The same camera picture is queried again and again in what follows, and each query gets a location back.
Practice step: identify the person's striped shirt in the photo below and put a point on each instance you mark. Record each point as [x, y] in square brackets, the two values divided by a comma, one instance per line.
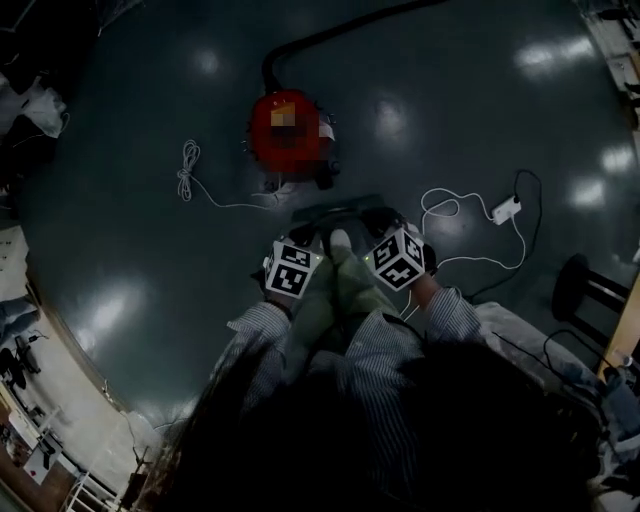
[380, 360]

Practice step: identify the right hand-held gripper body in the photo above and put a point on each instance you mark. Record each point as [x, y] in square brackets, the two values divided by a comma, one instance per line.
[397, 260]

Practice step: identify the black stand frame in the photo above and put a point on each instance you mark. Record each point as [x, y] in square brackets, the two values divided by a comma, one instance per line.
[17, 357]

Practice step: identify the person's green trousers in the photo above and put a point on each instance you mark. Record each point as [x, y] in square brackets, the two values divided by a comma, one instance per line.
[340, 295]

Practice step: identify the white crumpled cloth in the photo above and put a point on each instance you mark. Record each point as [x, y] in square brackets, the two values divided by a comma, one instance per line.
[520, 335]

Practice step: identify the person's white shoe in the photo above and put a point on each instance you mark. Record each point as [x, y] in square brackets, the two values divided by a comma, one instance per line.
[341, 239]

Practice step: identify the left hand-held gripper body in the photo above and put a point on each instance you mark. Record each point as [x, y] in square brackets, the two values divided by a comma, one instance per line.
[290, 272]

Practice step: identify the white drawer cabinet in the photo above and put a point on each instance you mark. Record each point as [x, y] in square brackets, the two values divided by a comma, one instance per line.
[10, 260]

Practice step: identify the person's right forearm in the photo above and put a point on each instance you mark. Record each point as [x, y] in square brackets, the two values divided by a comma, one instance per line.
[445, 310]

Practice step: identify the wooden table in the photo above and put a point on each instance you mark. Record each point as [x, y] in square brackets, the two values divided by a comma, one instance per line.
[625, 325]

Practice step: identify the red vacuum cleaner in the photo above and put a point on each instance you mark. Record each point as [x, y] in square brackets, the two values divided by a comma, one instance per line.
[300, 150]

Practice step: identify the person's left forearm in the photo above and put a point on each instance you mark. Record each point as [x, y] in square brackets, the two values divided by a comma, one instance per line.
[262, 327]

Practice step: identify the black round stool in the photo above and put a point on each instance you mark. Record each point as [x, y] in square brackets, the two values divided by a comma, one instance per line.
[570, 285]

